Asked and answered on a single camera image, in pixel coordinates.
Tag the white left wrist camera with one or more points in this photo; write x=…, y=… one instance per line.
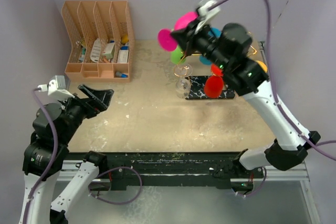
x=56, y=88

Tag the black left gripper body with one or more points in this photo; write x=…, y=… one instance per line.
x=77, y=109

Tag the pink plastic file organizer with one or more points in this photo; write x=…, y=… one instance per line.
x=85, y=21

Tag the yellow plastic wine glass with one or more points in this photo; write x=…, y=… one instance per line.
x=263, y=66

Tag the blue plastic wine glass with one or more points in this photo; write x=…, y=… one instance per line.
x=214, y=32

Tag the white blister pack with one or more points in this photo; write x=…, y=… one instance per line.
x=96, y=51

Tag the green plastic wine glass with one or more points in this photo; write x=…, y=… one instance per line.
x=177, y=56

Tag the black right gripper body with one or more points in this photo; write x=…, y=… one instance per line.
x=200, y=41

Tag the green white small box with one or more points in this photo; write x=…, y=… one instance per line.
x=108, y=51

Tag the yellow object in organizer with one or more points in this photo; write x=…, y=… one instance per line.
x=125, y=39

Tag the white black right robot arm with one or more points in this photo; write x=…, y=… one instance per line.
x=247, y=78

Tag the clear glass wine glass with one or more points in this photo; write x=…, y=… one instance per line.
x=183, y=86

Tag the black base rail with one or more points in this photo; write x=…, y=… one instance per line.
x=177, y=169

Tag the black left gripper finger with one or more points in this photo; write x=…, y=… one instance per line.
x=104, y=97
x=92, y=100

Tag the gold wire wine glass rack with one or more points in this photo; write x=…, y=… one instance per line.
x=197, y=88

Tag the red plastic wine glass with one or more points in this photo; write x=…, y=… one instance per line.
x=214, y=84

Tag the magenta plastic wine glass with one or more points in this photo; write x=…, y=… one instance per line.
x=164, y=38

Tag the blue grey cap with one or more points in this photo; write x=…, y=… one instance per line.
x=121, y=75

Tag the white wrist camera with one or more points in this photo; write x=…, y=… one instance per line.
x=56, y=88
x=207, y=10

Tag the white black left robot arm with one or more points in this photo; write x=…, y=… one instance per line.
x=59, y=116

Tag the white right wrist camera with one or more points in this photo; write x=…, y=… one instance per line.
x=207, y=10

